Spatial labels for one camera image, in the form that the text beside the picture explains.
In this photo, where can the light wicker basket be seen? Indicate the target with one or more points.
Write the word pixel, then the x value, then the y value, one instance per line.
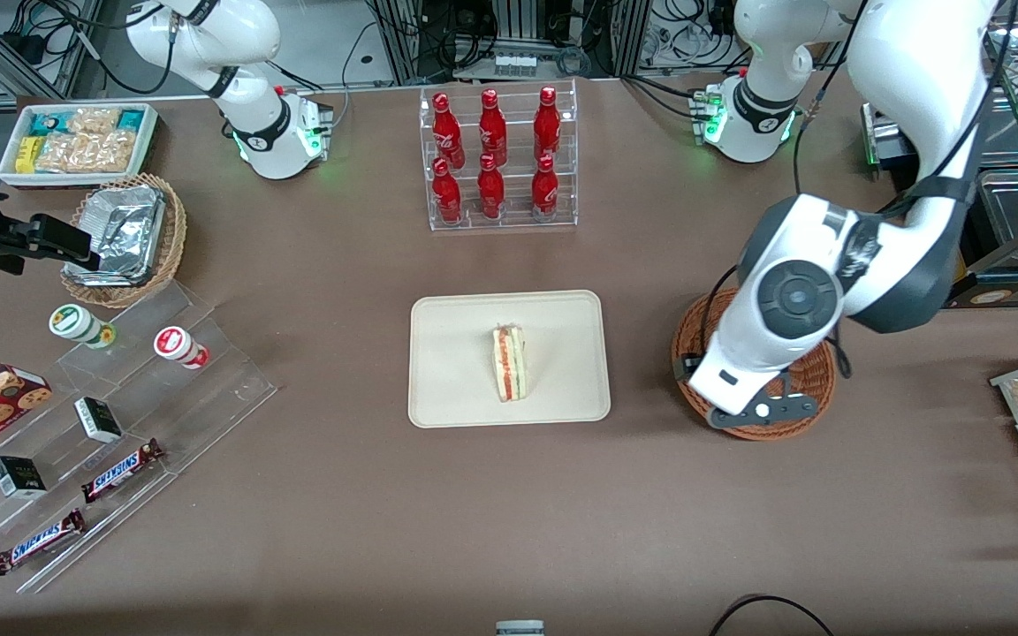
pixel 175 230

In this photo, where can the aluminium frame structure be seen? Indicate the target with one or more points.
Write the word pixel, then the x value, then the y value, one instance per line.
pixel 403 44

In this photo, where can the silver box green light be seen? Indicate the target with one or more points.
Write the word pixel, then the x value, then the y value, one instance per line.
pixel 887 137

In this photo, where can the white power strip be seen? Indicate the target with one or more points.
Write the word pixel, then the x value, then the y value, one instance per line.
pixel 513 64

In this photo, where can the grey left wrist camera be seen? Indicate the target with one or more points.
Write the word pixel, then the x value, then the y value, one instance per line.
pixel 688 367

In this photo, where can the small black box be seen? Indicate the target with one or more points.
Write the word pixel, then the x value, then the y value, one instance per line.
pixel 18 477
pixel 98 420

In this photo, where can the large clear cracker bag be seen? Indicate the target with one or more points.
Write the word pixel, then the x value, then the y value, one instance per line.
pixel 85 152

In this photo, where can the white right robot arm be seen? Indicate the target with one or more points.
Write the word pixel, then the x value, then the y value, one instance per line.
pixel 253 124

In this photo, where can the red cola bottle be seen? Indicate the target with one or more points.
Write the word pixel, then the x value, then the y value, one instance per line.
pixel 492 128
pixel 447 128
pixel 447 194
pixel 547 124
pixel 544 187
pixel 490 190

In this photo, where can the small grey device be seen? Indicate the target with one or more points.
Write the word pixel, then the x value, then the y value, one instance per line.
pixel 520 628

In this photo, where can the aluminium foil container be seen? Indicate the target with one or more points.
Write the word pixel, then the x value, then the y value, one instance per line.
pixel 120 230

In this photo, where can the Snickers chocolate bar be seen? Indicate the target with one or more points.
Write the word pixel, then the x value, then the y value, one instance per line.
pixel 39 541
pixel 120 470

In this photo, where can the small clear cracker bag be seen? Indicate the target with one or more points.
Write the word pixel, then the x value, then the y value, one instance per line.
pixel 95 119

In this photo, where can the yellow snack packet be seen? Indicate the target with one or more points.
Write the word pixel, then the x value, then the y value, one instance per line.
pixel 26 155

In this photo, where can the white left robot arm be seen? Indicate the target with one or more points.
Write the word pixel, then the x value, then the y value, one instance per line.
pixel 915 71

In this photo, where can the white snack bin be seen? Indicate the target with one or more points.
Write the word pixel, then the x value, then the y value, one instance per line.
pixel 5 168

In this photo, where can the triangle sandwich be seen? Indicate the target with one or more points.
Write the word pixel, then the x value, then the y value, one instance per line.
pixel 509 367

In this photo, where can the teal snack packet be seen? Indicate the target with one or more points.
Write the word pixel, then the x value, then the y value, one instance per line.
pixel 130 120
pixel 45 124

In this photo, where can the beige plastic tray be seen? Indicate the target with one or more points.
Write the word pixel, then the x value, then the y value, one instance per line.
pixel 456 358

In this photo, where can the red lid cup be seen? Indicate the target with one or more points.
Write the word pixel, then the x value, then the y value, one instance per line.
pixel 175 343

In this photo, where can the clear acrylic stepped stand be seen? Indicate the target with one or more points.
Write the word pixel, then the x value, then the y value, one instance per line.
pixel 208 389

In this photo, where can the clear acrylic bottle rack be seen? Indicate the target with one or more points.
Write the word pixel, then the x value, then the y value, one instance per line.
pixel 513 221

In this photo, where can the round brown wicker basket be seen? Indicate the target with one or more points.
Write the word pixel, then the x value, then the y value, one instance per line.
pixel 818 380

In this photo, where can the green lid cup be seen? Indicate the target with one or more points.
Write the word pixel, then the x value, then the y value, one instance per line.
pixel 72 321

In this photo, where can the black food warmer yellow panel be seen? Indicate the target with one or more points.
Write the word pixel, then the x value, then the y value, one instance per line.
pixel 1004 296

